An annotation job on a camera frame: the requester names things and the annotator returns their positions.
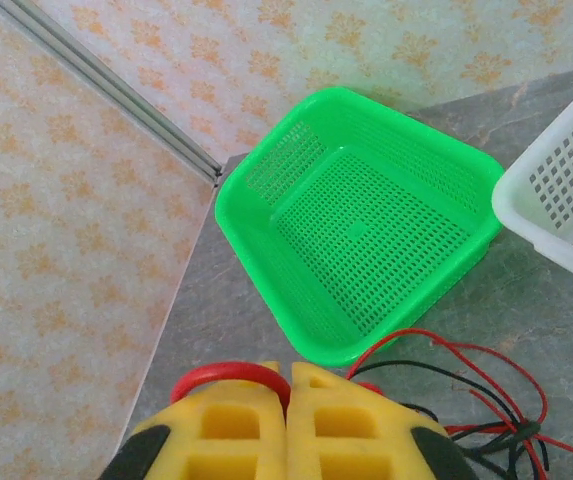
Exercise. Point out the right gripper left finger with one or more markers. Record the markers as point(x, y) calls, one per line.
point(201, 450)

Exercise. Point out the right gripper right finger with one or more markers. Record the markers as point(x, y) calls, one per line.
point(366, 450)

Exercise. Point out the green plastic basket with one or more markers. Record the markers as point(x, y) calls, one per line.
point(356, 235)

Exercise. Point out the white plastic basket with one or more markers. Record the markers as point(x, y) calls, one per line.
point(566, 190)

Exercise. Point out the aluminium frame post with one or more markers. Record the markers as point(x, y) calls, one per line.
point(116, 85)

